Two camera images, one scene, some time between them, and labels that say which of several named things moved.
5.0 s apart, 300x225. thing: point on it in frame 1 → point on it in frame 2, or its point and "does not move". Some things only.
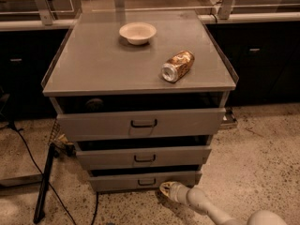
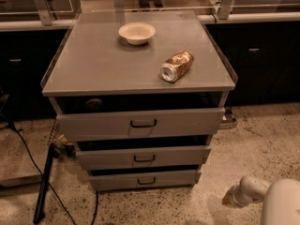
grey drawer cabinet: (140, 95) does not move
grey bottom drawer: (139, 180) does not move
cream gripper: (175, 191) → (240, 193)
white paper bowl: (137, 33) does not move
